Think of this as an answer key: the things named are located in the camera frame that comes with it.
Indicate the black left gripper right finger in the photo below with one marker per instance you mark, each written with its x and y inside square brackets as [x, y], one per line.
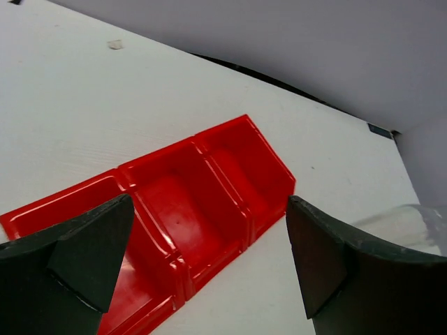
[352, 282]

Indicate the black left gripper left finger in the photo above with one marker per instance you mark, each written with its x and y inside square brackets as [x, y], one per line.
[61, 280]

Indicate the clear liquid glass bottle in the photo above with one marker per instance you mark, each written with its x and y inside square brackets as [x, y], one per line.
[412, 226]

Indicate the red plastic organizer tray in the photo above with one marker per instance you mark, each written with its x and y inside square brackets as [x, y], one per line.
[199, 203]

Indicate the blue table corner label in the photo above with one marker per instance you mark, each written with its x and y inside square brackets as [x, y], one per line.
[380, 131]

